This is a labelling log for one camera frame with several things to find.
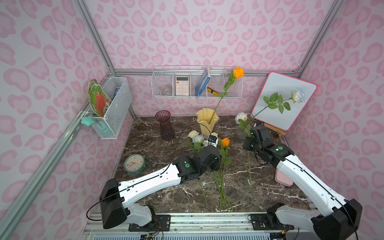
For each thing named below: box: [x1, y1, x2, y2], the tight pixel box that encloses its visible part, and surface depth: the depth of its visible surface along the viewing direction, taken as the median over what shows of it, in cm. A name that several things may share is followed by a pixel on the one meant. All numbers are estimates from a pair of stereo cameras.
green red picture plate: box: [88, 79, 112, 117], surface depth 74 cm
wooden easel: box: [264, 123, 286, 137], surface depth 109 cm
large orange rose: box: [208, 66, 245, 124], surface depth 86 cm
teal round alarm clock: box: [123, 154, 147, 174], surface depth 94 cm
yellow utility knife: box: [207, 87, 219, 96], surface depth 100 cm
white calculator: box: [175, 76, 190, 96], surface depth 97 cm
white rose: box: [235, 112, 252, 186], surface depth 88 cm
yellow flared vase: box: [195, 107, 220, 137], surface depth 96 cm
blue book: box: [195, 66, 211, 98], surface depth 90 cm
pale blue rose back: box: [252, 88, 305, 119], surface depth 81 cm
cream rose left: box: [188, 130, 200, 139], surface depth 106 cm
